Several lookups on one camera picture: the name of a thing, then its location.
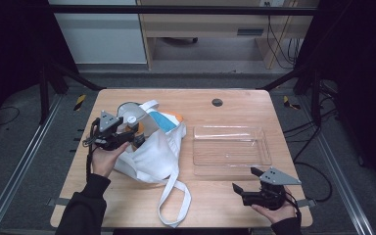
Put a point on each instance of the dark round table grommet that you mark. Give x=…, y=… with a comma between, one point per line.
x=217, y=102

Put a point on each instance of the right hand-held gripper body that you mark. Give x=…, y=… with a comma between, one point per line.
x=271, y=189

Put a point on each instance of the person's right hand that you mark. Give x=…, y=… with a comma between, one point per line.
x=279, y=212

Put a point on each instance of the light wooden desk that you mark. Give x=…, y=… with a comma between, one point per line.
x=209, y=29

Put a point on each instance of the yellow black tape marker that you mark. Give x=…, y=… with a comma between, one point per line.
x=289, y=103
x=80, y=102

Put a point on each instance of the white tote bag with colour patches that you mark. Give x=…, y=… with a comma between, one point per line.
x=156, y=153

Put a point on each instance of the person's left hand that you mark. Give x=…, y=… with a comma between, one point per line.
x=106, y=161

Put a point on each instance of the white cabinet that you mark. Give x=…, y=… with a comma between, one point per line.
x=101, y=36

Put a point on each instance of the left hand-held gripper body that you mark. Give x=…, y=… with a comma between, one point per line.
x=109, y=130

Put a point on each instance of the white round cap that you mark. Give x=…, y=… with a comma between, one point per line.
x=131, y=119

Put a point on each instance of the black metal stand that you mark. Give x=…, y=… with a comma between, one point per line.
x=50, y=84
x=306, y=84

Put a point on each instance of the black curtain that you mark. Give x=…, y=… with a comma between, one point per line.
x=359, y=65
x=13, y=49

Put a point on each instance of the black frame crossbar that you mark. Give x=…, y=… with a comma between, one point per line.
x=182, y=9

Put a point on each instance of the chair base with casters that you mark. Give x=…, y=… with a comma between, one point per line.
x=180, y=39

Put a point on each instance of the clear plastic tray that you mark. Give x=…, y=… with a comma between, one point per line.
x=231, y=147

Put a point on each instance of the aluminium floor rail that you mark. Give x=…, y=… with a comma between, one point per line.
x=336, y=169
x=19, y=163

